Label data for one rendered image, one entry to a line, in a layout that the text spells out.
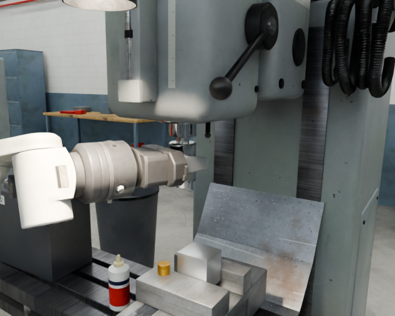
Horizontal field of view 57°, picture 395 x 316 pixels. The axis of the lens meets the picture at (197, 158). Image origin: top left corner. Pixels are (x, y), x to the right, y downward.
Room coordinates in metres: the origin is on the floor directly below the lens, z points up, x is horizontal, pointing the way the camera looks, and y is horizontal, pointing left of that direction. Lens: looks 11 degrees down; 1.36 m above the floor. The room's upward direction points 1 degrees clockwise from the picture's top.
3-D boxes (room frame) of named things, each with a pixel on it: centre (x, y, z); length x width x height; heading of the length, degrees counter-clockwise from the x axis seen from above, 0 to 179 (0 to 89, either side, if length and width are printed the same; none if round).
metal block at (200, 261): (0.59, -0.01, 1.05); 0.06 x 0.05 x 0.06; 58
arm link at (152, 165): (0.56, 0.10, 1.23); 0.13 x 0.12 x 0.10; 37
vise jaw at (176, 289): (0.54, 0.02, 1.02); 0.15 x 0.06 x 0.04; 58
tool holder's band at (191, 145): (0.61, 0.03, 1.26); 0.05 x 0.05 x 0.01
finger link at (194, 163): (0.59, 0.01, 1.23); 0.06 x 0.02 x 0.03; 127
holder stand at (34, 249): (0.83, 0.38, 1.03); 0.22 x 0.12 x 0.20; 60
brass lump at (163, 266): (0.58, 0.06, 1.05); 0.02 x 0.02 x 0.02
